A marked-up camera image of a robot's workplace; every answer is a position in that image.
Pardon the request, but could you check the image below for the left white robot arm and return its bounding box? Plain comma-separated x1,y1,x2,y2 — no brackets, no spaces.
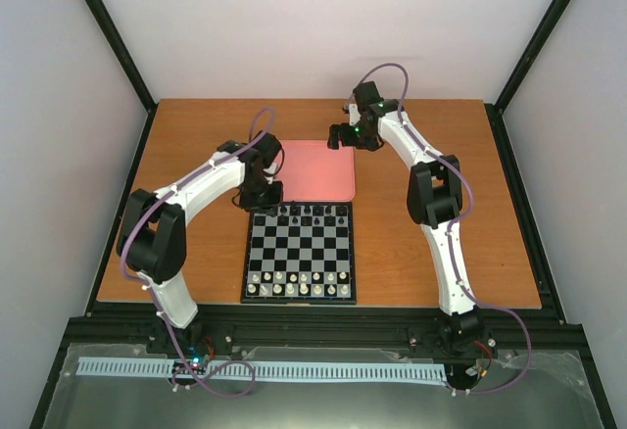
117,132,284,354

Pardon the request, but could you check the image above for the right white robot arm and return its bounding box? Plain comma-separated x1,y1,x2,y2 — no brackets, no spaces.
327,81,483,357

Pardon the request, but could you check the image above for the pink tray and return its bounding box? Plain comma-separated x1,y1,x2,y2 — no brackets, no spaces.
277,140,356,202

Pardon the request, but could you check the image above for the black and grey chessboard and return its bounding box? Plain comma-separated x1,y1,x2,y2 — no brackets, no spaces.
240,202,357,306

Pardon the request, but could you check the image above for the black aluminium frame base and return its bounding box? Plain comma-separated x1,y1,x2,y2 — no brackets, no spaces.
31,100,615,428

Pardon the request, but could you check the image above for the light blue cable duct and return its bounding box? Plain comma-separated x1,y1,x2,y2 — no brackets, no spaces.
75,357,447,386

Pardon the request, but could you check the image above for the right black frame post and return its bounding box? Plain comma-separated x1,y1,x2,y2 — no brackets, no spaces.
492,0,597,112

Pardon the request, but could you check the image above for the black frame post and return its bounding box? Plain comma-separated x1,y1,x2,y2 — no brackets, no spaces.
492,0,597,112
61,0,158,113

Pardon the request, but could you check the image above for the left black frame post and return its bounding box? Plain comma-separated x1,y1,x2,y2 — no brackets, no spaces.
61,0,158,113

